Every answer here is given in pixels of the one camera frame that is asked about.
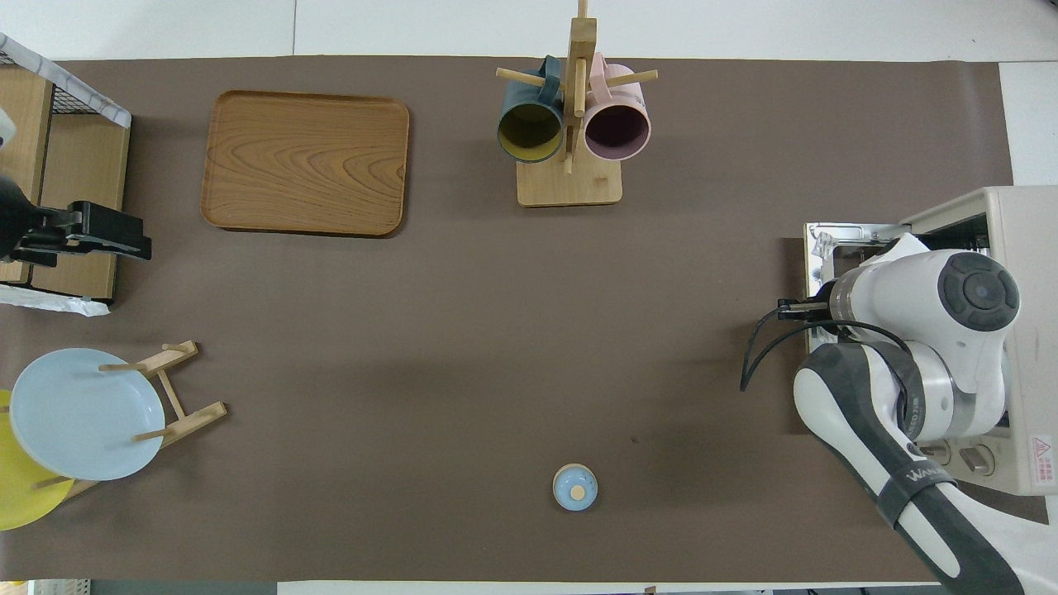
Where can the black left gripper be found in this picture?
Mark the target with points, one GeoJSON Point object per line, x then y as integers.
{"type": "Point", "coordinates": [33, 231]}

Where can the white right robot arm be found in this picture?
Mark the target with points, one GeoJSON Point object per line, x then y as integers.
{"type": "Point", "coordinates": [950, 330]}

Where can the white toaster oven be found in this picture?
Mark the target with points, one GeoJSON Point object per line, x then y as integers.
{"type": "Point", "coordinates": [1029, 248]}

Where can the wooden step shelf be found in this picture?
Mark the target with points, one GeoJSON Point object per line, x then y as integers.
{"type": "Point", "coordinates": [83, 165]}

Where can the white checked cloth liner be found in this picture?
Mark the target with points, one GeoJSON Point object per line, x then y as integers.
{"type": "Point", "coordinates": [50, 302]}

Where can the white rounded object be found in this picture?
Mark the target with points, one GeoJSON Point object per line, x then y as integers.
{"type": "Point", "coordinates": [6, 130]}

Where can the light blue plate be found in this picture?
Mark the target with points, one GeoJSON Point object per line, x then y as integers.
{"type": "Point", "coordinates": [83, 421]}

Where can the wooden plate rack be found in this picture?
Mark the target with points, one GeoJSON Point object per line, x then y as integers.
{"type": "Point", "coordinates": [194, 417]}

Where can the wooden tray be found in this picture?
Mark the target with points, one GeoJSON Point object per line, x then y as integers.
{"type": "Point", "coordinates": [306, 161]}

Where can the yellow plate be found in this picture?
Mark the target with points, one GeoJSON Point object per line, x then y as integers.
{"type": "Point", "coordinates": [21, 496]}

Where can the brown table mat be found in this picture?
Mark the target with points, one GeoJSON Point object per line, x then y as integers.
{"type": "Point", "coordinates": [455, 330]}

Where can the dark blue mug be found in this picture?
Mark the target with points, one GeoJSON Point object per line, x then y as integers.
{"type": "Point", "coordinates": [529, 132]}

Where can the wooden mug tree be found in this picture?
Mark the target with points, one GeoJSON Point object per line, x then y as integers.
{"type": "Point", "coordinates": [570, 186]}

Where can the pink mug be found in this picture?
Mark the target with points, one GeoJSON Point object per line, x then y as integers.
{"type": "Point", "coordinates": [617, 132]}

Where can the blue service bell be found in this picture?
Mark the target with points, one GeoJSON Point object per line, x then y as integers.
{"type": "Point", "coordinates": [574, 487]}

